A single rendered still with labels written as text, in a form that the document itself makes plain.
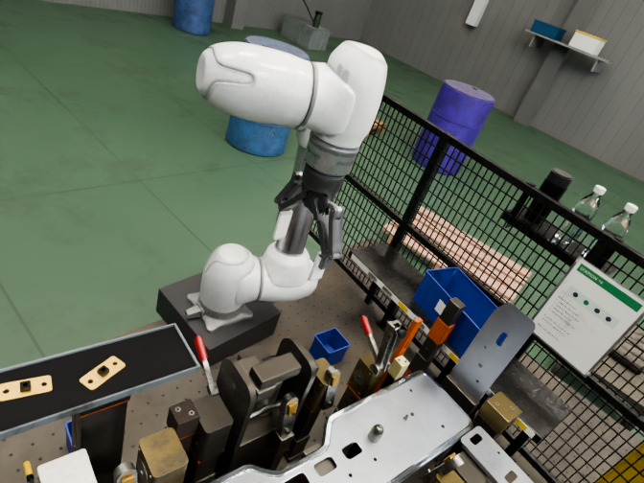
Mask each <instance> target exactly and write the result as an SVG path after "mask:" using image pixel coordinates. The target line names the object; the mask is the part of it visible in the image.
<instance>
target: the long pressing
mask: <svg viewBox="0 0 644 483"><path fill-rule="evenodd" d="M409 389H411V390H412V392H410V391H409ZM412 412H413V413H414V416H411V415H410V413H412ZM406 414H408V418H407V420H404V419H403V417H404V416H405V415H406ZM376 424H380V425H382V426H383V429H384V432H383V435H382V437H381V438H380V440H379V442H378V443H376V444H375V443H372V442H371V441H370V440H369V439H368V433H369V432H370V430H371V428H372V427H373V426H374V425H376ZM441 426H444V427H445V428H442V427H441ZM471 430H472V420H471V418H470V417H469V416H468V414H467V413H466V412H465V411H464V410H463V409H462V408H461V407H460V406H459V405H458V404H457V403H456V402H455V401H454V400H453V398H452V397H451V396H450V395H449V394H448V393H447V392H446V391H445V390H444V389H443V388H442V387H441V386H440V385H439V383H438V382H437V381H436V380H435V379H434V378H433V377H432V376H431V375H430V374H429V373H428V372H426V371H424V370H418V371H416V372H414V373H412V374H410V375H408V376H406V377H404V378H402V379H399V380H397V381H395V382H393V383H391V384H389V385H387V386H385V387H383V388H381V389H380V390H378V391H377V392H375V393H373V394H371V395H369V396H367V397H365V398H363V399H361V400H359V401H357V402H354V403H352V404H350V405H348V406H346V407H344V408H342V409H340V410H338V411H336V412H335V413H333V414H331V415H330V416H329V417H328V418H327V420H326V422H325V425H324V432H323V439H322V445H321V447H320V448H318V449H316V450H315V451H313V452H311V453H309V454H307V455H306V456H304V457H302V458H300V459H299V460H297V461H295V462H293V463H291V464H290V465H288V466H286V467H284V468H282V469H280V470H276V471H275V470H270V469H267V468H263V467H260V466H257V465H254V464H244V465H241V466H239V467H237V468H235V469H233V470H231V471H229V472H227V473H226V474H224V475H222V476H220V477H218V478H216V479H214V480H212V481H210V482H208V483H258V482H262V483H286V482H287V481H289V480H290V479H292V478H293V477H295V476H297V475H298V474H300V473H302V474H303V475H304V476H306V478H307V480H308V481H309V483H401V482H403V481H404V480H405V479H406V478H407V477H409V476H410V475H411V474H413V473H414V472H416V471H417V470H419V469H420V468H421V467H423V466H424V465H425V464H427V463H428V462H430V461H431V460H432V459H434V458H435V457H437V456H438V455H439V454H441V453H442V452H443V451H445V450H446V449H448V448H449V447H451V446H452V445H453V444H455V443H456V442H458V441H459V440H460V439H461V438H462V437H463V436H464V435H466V434H467V433H469V432H470V431H471ZM352 443H356V444H357V445H358V446H359V448H360V449H361V453H360V454H358V455H356V456H355V457H353V458H351V459H348V458H347V457H346V456H345V455H344V453H343V452H342V450H343V449H344V448H346V447H348V446H349V445H351V444H352ZM327 458H332V459H333V461H334V463H335V465H336V468H335V469H333V470H332V471H329V472H328V473H326V474H325V475H323V476H320V475H318V473H317V472H316V470H315V469H314V466H315V465H316V464H318V463H320V462H321V461H323V460H325V459H327ZM374 458H376V459H377V461H374ZM349 473H350V474H351V475H352V477H350V476H349Z"/></svg>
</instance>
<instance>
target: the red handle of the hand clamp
mask: <svg viewBox="0 0 644 483"><path fill-rule="evenodd" d="M360 317H361V318H360V322H361V325H362V328H363V330H364V332H365V335H366V336H367V339H368V342H369V345H370V348H371V351H372V353H373V356H374V359H375V361H376V358H377V355H378V352H379V350H378V347H377V344H376V341H375V339H374V337H373V332H372V329H371V327H370V324H369V321H368V318H367V316H365V315H363V316H360Z"/></svg>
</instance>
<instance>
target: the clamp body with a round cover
mask: <svg viewBox="0 0 644 483"><path fill-rule="evenodd" d="M188 462H189V459H188V456H187V454H186V452H185V450H184V448H183V447H182V445H181V443H180V441H179V439H178V436H177V434H176V432H175V430H174V429H173V428H172V427H168V428H166V429H163V430H161V431H158V432H156V433H153V434H151V435H149V436H147V437H145V438H142V439H141V440H140V442H139V448H138V454H137V462H136V470H137V483H183V481H184V477H185V473H186V470H187V466H188Z"/></svg>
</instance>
